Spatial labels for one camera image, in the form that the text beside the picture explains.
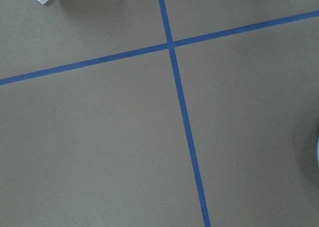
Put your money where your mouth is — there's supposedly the blue plastic plate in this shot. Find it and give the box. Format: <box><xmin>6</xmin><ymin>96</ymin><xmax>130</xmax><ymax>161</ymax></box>
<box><xmin>316</xmin><ymin>135</ymin><xmax>319</xmax><ymax>166</ymax></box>

